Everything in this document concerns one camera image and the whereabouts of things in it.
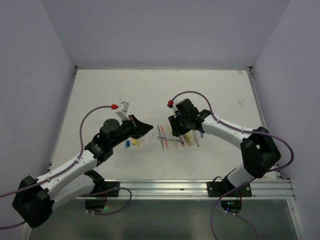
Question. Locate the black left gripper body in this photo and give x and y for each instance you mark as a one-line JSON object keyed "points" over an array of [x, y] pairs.
{"points": [[122, 135]]}

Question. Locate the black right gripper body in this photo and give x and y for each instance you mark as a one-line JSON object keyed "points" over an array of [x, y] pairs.
{"points": [[185, 119]]}

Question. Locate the yellow highlighter pen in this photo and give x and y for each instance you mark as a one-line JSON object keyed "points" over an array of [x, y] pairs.
{"points": [[173, 138]]}

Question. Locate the opaque yellow marker cap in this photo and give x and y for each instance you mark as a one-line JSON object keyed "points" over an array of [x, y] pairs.
{"points": [[135, 142]]}

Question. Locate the yellow marker with blue cap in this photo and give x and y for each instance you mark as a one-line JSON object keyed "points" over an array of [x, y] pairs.
{"points": [[189, 139]]}

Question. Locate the pink highlighter pen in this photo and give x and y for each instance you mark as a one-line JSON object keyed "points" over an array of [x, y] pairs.
{"points": [[165, 137]]}

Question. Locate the grey purple pen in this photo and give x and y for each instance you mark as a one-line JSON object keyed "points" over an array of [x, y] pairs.
{"points": [[168, 139]]}

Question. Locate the blue capped pen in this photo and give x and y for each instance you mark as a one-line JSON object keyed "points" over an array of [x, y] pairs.
{"points": [[196, 138]]}

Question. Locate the green highlighter pen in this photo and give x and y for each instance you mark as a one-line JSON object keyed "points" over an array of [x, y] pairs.
{"points": [[160, 134]]}

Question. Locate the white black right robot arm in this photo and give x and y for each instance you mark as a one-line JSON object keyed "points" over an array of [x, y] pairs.
{"points": [[258, 150]]}

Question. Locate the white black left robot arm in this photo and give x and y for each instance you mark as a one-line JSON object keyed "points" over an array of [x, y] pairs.
{"points": [[37, 198]]}

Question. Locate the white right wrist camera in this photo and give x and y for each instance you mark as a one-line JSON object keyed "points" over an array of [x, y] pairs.
{"points": [[172, 104]]}

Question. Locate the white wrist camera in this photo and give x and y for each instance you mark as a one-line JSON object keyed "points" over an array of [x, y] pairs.
{"points": [[121, 110], [172, 104]]}

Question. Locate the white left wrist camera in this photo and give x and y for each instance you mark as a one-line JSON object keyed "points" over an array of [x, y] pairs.
{"points": [[121, 110]]}

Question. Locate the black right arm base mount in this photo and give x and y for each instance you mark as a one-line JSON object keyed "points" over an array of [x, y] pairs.
{"points": [[220, 186]]}

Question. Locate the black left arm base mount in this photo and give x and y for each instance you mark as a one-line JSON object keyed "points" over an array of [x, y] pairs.
{"points": [[101, 192]]}

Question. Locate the aluminium table edge rail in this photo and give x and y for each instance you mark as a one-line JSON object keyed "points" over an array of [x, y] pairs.
{"points": [[265, 189]]}

